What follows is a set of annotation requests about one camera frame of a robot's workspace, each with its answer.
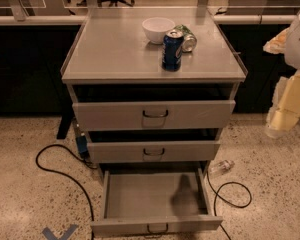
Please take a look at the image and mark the clear plastic bottle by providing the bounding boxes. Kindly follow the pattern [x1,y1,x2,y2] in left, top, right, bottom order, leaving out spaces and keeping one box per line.
[209,160,235,176]

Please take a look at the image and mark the black cable right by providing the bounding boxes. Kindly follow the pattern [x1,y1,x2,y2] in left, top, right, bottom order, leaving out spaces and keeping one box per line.
[206,170,253,240]

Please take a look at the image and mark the top grey drawer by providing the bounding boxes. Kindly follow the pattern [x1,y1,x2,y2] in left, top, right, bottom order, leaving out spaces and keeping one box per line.
[73,100,235,131]

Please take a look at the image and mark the blue tape mark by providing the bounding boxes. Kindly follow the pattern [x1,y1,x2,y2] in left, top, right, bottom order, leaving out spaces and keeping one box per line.
[42,224,78,240]

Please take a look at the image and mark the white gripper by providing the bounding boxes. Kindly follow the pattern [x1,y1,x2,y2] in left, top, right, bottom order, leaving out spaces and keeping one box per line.
[263,12,300,138]

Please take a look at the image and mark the blue power adapter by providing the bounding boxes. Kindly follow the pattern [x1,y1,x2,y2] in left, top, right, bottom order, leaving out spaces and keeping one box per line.
[76,136,89,159]

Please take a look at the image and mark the blue pepsi can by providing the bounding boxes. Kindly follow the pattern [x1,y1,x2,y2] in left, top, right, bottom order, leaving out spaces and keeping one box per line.
[162,29,184,71]

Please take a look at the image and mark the black cable left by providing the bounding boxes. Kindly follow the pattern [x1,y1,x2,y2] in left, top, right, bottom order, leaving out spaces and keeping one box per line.
[35,143,98,240]

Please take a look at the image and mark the grey drawer cabinet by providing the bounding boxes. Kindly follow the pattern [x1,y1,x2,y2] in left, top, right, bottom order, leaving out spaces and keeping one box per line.
[62,7,246,178]

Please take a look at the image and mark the green soda can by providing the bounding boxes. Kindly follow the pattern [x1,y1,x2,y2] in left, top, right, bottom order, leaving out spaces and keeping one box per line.
[176,24,197,53]

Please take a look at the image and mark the white bowl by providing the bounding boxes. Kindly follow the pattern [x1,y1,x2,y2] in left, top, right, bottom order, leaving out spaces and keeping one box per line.
[142,17,175,44]

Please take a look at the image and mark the black cable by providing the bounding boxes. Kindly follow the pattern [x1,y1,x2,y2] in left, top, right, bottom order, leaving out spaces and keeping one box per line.
[35,143,98,240]
[206,170,253,240]

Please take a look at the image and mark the middle grey drawer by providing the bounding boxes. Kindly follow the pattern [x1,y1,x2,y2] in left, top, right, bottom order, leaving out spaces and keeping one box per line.
[87,141,220,163]

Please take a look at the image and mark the grey drawer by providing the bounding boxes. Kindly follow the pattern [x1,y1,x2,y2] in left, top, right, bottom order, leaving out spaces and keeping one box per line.
[87,141,220,163]
[73,100,235,131]
[91,167,222,237]

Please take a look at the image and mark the bottom grey drawer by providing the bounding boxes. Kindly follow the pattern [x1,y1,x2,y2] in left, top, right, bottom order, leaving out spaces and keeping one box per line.
[91,167,222,237]

